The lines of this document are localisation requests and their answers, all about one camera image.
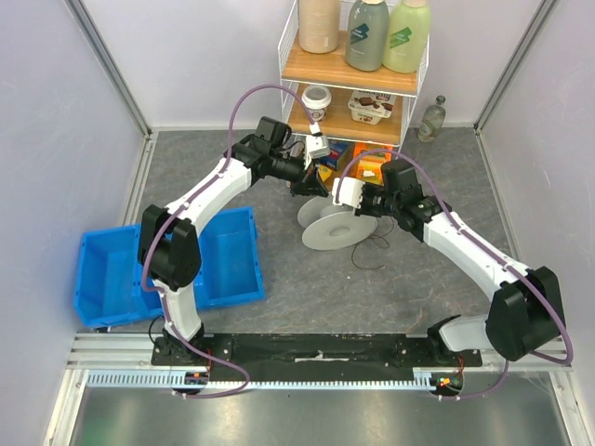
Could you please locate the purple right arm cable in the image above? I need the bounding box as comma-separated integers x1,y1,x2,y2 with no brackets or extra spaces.
337,149,574,400

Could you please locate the orange snack box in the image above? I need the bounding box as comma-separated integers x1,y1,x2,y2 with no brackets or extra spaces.
351,142,392,186

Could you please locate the aluminium frame post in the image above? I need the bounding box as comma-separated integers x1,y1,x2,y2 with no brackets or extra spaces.
473,0,559,136
64,0,153,138

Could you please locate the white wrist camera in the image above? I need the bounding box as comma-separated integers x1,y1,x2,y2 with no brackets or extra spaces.
331,177,365,209
304,122,330,167

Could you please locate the beige bottle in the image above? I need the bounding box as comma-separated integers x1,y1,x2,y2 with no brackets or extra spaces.
298,0,341,54

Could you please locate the grey slotted cable duct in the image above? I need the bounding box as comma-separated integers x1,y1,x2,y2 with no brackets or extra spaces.
86,370,436,391

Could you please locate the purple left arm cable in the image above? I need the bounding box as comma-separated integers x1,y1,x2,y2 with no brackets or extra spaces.
140,83,322,400

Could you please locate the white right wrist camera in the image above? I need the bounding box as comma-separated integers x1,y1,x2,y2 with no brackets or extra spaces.
331,177,365,209

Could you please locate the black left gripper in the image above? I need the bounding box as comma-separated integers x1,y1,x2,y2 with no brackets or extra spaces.
271,151,328,199

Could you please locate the white yogurt cup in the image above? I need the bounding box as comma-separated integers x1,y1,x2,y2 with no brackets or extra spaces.
301,85,332,122

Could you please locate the left aluminium frame post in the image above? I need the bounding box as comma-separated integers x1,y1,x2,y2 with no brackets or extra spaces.
64,0,153,138

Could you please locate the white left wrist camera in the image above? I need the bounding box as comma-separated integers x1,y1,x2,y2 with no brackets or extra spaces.
304,122,330,167

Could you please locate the yellow candy bag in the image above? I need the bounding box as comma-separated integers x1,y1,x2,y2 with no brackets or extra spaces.
318,165,335,182

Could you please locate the white wire shelf rack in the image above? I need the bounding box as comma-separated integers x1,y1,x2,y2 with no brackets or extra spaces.
277,1,430,148

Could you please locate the blue plastic compartment bin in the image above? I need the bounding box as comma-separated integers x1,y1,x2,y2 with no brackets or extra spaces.
73,206,266,329

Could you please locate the clear glass bottle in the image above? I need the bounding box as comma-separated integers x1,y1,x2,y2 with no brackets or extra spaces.
416,95,446,142

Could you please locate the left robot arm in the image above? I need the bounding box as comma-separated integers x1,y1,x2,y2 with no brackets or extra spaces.
138,117,328,365

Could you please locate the grey green bottle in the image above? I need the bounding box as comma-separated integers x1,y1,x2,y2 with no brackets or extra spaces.
345,0,390,72

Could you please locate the blue snack box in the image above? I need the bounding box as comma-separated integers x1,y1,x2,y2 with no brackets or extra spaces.
320,139,352,171

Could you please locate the light green bottle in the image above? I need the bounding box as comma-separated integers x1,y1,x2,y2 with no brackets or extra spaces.
382,0,431,73

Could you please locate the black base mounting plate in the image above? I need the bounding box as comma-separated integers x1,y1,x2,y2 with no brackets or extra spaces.
151,332,484,382

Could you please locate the chocolate dessert tub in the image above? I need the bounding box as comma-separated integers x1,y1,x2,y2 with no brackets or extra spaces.
348,90,397,125

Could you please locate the grey plastic cable spool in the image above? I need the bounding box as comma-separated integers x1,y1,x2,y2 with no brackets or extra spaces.
297,197,377,251

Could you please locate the right aluminium frame post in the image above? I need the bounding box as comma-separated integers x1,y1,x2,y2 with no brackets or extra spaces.
473,0,559,136

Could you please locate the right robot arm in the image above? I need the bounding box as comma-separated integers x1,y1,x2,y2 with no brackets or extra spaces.
336,159,568,366

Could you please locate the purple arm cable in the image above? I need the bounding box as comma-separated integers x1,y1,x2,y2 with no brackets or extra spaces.
140,83,322,400
337,149,574,400

